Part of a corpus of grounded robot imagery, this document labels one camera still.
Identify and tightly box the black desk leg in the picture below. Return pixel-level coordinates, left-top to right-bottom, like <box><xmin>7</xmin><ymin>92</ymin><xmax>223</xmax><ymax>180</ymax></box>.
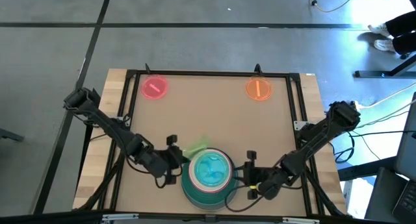
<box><xmin>354</xmin><ymin>54</ymin><xmax>416</xmax><ymax>79</ymax></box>

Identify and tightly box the white floor cable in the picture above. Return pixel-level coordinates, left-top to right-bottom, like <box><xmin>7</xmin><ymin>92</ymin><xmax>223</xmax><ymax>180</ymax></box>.
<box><xmin>357</xmin><ymin>82</ymin><xmax>416</xmax><ymax>110</ymax></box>

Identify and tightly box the person's foot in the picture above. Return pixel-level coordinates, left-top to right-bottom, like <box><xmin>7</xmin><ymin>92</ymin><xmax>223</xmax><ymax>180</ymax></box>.
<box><xmin>372</xmin><ymin>38</ymin><xmax>396</xmax><ymax>53</ymax></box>
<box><xmin>367</xmin><ymin>23</ymin><xmax>391</xmax><ymax>37</ymax></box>

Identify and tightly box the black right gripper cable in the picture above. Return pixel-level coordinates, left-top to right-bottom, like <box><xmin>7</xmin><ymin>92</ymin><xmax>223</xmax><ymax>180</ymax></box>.
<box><xmin>224</xmin><ymin>184</ymin><xmax>265</xmax><ymax>214</ymax></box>

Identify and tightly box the brown table mat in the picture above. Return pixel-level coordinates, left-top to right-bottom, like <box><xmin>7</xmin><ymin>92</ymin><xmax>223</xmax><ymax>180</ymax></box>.
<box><xmin>115</xmin><ymin>74</ymin><xmax>308</xmax><ymax>217</ymax></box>

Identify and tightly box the cyan translucent plastic plate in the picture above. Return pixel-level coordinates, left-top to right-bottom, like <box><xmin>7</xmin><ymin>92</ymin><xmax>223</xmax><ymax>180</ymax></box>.
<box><xmin>194</xmin><ymin>152</ymin><xmax>230</xmax><ymax>188</ymax></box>

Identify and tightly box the person's leg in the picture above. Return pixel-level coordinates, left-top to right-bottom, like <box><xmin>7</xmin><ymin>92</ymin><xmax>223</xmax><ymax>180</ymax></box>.
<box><xmin>385</xmin><ymin>10</ymin><xmax>416</xmax><ymax>37</ymax></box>
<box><xmin>391</xmin><ymin>31</ymin><xmax>416</xmax><ymax>55</ymax></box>

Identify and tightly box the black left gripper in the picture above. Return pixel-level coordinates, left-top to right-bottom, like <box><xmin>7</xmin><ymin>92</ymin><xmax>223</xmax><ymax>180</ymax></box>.
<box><xmin>159</xmin><ymin>134</ymin><xmax>191</xmax><ymax>186</ymax></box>

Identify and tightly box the teal bowl with lid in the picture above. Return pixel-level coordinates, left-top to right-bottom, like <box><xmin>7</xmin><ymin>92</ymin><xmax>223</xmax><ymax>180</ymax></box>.
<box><xmin>180</xmin><ymin>147</ymin><xmax>240</xmax><ymax>212</ymax></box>

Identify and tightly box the thin black floor cable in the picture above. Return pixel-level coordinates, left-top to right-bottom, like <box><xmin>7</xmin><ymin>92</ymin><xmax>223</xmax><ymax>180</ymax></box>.
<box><xmin>350</xmin><ymin>129</ymin><xmax>416</xmax><ymax>136</ymax></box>

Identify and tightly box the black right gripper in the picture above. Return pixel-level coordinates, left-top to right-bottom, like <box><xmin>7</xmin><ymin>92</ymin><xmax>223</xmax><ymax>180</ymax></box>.
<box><xmin>234</xmin><ymin>149</ymin><xmax>272</xmax><ymax>201</ymax></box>

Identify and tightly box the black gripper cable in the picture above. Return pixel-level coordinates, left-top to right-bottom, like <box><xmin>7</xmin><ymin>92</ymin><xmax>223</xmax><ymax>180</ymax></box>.
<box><xmin>224</xmin><ymin>184</ymin><xmax>265</xmax><ymax>214</ymax></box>
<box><xmin>153</xmin><ymin>171</ymin><xmax>174</xmax><ymax>190</ymax></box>

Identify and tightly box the yellow floor cable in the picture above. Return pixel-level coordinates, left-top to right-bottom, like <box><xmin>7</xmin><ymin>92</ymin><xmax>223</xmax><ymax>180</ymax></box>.
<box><xmin>302</xmin><ymin>0</ymin><xmax>360</xmax><ymax>14</ymax></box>

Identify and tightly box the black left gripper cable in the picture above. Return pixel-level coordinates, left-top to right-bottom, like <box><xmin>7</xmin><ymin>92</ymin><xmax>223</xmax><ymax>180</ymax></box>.
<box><xmin>153</xmin><ymin>171</ymin><xmax>174</xmax><ymax>190</ymax></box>

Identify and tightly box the white plastic plate pink rim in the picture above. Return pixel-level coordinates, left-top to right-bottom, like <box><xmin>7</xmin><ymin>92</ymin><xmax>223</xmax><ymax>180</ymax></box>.
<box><xmin>188</xmin><ymin>148</ymin><xmax>234</xmax><ymax>194</ymax></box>

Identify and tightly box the black aluminium table frame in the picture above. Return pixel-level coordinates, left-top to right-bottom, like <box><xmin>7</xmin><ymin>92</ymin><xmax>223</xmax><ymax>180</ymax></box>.
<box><xmin>77</xmin><ymin>63</ymin><xmax>348</xmax><ymax>219</ymax></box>

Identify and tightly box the light green translucent plastic plate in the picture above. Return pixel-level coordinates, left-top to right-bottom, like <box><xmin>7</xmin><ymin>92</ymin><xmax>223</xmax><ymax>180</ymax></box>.
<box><xmin>182</xmin><ymin>135</ymin><xmax>213</xmax><ymax>155</ymax></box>

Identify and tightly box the red translucent plastic plate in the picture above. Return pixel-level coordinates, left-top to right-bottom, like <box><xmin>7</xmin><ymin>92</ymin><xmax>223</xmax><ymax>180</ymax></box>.
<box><xmin>140</xmin><ymin>74</ymin><xmax>170</xmax><ymax>101</ymax></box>

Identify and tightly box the orange translucent plastic plate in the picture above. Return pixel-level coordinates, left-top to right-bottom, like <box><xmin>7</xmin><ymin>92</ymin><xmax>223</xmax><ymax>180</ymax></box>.
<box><xmin>245</xmin><ymin>75</ymin><xmax>274</xmax><ymax>102</ymax></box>

